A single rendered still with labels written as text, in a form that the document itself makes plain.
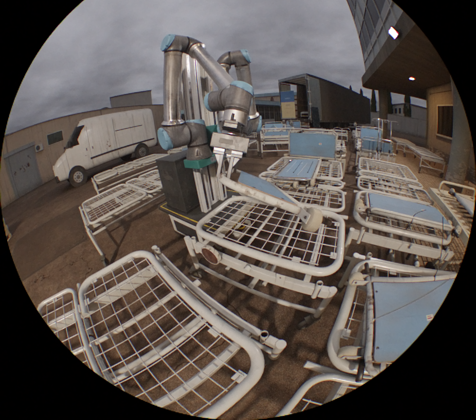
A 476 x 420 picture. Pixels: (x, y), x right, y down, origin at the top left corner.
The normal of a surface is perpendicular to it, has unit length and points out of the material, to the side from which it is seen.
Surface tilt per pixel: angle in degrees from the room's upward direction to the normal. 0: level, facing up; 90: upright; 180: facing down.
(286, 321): 0
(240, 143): 75
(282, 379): 0
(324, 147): 90
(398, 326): 5
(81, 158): 89
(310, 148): 90
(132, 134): 88
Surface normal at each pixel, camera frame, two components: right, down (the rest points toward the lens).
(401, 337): -0.05, -0.95
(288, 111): -0.58, 0.36
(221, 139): -0.04, 0.11
